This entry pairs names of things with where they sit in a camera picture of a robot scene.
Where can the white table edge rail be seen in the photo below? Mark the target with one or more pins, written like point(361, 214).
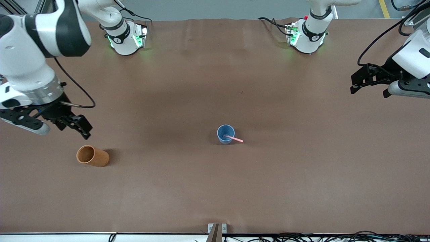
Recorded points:
point(67, 238)

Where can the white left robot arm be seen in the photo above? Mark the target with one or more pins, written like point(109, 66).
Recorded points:
point(312, 30)

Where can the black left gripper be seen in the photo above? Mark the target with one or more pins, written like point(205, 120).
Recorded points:
point(387, 72)

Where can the brown table cover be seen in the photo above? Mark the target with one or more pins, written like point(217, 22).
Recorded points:
point(201, 84)

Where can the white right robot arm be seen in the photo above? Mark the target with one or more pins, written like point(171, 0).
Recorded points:
point(20, 50)

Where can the pink chopstick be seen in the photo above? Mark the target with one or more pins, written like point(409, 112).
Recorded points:
point(238, 139)

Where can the brown cylindrical cup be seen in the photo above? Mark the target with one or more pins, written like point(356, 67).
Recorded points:
point(95, 157)

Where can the blue cup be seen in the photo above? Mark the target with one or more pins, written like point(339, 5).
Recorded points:
point(221, 137)

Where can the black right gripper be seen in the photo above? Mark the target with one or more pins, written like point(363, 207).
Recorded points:
point(55, 111)

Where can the metal bracket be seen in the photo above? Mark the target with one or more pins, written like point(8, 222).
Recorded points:
point(216, 232)

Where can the aluminium frame profile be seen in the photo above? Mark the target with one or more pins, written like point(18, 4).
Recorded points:
point(13, 6)

